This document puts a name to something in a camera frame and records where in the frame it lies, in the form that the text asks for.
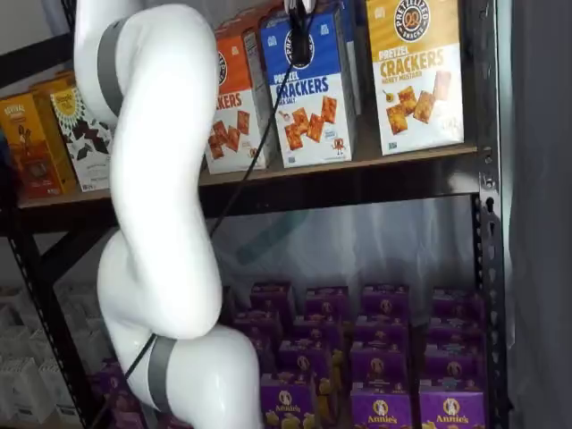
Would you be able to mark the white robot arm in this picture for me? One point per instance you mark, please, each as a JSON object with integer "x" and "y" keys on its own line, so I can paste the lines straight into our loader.
{"x": 156, "y": 179}

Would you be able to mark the purple Annie's box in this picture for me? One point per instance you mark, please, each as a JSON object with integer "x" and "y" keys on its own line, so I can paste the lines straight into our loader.
{"x": 380, "y": 368}
{"x": 458, "y": 305}
{"x": 381, "y": 411}
{"x": 382, "y": 333}
{"x": 452, "y": 411}
{"x": 327, "y": 301}
{"x": 257, "y": 325}
{"x": 385, "y": 303}
{"x": 263, "y": 355}
{"x": 271, "y": 296}
{"x": 288, "y": 406}
{"x": 129, "y": 415}
{"x": 305, "y": 361}
{"x": 456, "y": 333}
{"x": 453, "y": 367}
{"x": 111, "y": 380}
{"x": 317, "y": 328}

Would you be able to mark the orange Revival snack box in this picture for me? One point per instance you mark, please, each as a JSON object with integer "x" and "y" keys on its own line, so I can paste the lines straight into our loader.
{"x": 58, "y": 82}
{"x": 31, "y": 147}

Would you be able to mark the blue pretzel crackers box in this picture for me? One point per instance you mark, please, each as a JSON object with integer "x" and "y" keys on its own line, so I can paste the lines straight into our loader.
{"x": 353, "y": 44}
{"x": 313, "y": 134}

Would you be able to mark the black metal shelf frame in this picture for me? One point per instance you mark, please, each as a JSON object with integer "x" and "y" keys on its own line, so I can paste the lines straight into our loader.
{"x": 489, "y": 268}

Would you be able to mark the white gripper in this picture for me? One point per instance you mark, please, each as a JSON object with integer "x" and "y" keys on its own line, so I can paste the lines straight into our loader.
{"x": 290, "y": 3}

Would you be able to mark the white Sweet Thins box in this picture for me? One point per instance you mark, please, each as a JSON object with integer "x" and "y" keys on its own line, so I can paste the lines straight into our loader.
{"x": 85, "y": 143}

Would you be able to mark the orange pretzel crackers box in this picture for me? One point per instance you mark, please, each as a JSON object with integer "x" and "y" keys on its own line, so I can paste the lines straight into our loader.
{"x": 237, "y": 89}
{"x": 250, "y": 20}

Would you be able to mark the white carton box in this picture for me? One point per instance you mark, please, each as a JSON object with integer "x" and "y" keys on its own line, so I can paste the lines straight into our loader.
{"x": 22, "y": 393}
{"x": 13, "y": 308}
{"x": 62, "y": 389}
{"x": 80, "y": 304}
{"x": 18, "y": 344}

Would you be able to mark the yellow pretzel crackers box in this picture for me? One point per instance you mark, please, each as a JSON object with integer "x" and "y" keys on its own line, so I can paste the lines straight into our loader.
{"x": 415, "y": 89}

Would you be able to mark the wooden shelf board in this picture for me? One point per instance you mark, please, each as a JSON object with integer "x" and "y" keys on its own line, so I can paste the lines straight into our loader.
{"x": 366, "y": 156}

